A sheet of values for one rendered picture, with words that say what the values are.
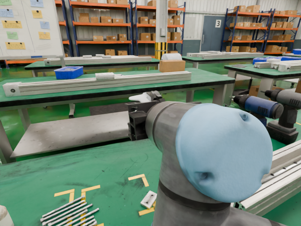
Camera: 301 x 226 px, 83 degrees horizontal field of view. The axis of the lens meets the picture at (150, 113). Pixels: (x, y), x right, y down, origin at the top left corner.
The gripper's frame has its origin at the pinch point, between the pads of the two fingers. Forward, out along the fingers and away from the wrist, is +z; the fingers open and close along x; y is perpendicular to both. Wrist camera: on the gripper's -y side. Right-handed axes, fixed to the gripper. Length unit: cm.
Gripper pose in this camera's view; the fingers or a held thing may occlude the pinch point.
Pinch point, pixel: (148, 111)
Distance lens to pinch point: 46.9
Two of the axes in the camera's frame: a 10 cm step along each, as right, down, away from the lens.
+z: -2.7, -1.0, 9.6
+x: 1.0, 9.9, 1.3
